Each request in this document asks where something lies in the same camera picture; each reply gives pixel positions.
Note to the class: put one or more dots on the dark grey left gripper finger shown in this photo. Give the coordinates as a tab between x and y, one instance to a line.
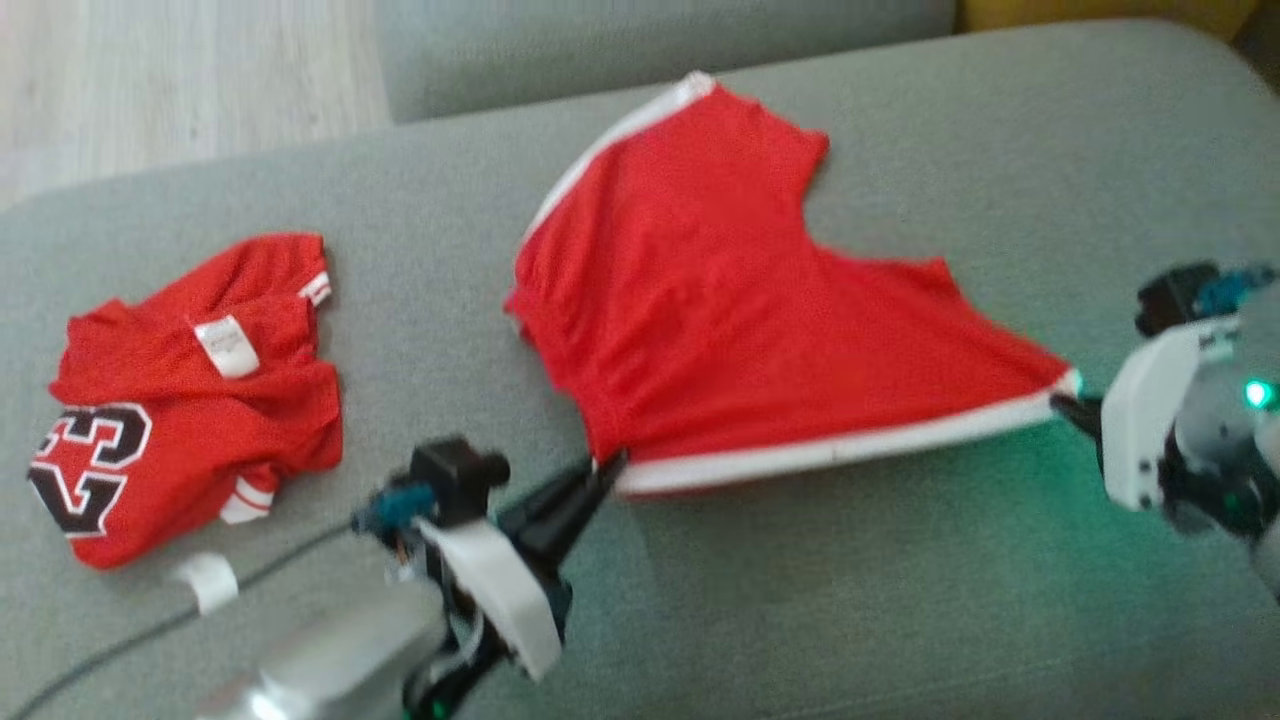
570	540
560	500

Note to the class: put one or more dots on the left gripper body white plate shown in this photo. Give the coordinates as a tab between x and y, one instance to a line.
500	590

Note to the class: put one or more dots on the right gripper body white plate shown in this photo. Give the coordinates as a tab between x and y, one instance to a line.
1145	420

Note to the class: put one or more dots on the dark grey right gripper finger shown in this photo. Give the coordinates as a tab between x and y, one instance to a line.
1092	428
1085	408

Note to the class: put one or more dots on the red shorts with white stripes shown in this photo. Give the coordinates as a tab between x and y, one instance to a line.
720	300

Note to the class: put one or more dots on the red Bulls 23 jersey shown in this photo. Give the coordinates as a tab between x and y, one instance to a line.
180	450

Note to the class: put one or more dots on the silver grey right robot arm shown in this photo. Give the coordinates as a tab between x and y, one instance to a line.
1215	425

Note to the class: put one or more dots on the large grey sofa chaise cushion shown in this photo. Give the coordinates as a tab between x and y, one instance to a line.
850	620

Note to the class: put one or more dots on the large yellow sofa back cushion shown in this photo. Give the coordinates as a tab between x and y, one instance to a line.
1100	10

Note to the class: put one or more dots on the grey sofa back cushion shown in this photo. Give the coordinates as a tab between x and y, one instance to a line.
600	50

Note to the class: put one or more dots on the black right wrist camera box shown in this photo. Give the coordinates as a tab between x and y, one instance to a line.
1175	300

